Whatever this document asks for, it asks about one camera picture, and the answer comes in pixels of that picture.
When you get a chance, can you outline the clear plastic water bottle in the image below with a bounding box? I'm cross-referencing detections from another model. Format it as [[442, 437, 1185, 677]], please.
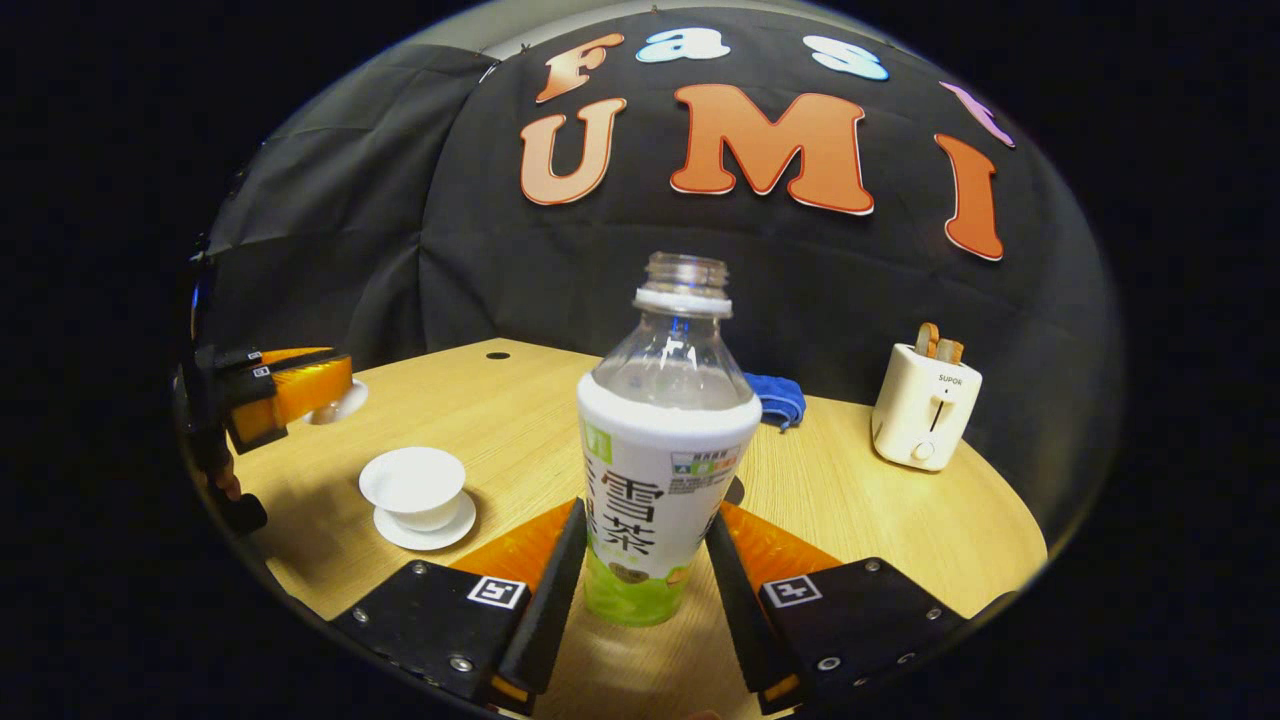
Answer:
[[576, 252, 763, 628]]

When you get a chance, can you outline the white toaster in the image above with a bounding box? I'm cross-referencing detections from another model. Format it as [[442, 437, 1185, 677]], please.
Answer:
[[871, 343, 984, 473]]

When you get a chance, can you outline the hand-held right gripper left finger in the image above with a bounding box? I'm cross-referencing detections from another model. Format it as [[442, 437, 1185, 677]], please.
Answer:
[[330, 497, 589, 716]]

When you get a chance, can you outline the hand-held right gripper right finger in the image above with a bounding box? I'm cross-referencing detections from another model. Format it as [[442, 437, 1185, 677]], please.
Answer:
[[703, 500, 969, 716]]

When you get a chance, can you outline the white saucer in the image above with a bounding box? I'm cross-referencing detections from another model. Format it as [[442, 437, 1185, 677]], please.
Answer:
[[372, 490, 478, 552]]

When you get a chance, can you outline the blue towel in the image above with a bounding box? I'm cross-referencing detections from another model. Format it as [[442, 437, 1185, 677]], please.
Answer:
[[742, 372, 807, 432]]

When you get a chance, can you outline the white teacup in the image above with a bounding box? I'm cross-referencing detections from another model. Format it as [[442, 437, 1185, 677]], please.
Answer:
[[358, 446, 467, 533]]

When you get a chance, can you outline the black backdrop cloth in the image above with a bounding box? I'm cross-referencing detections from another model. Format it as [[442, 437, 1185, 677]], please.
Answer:
[[190, 5, 1123, 546]]

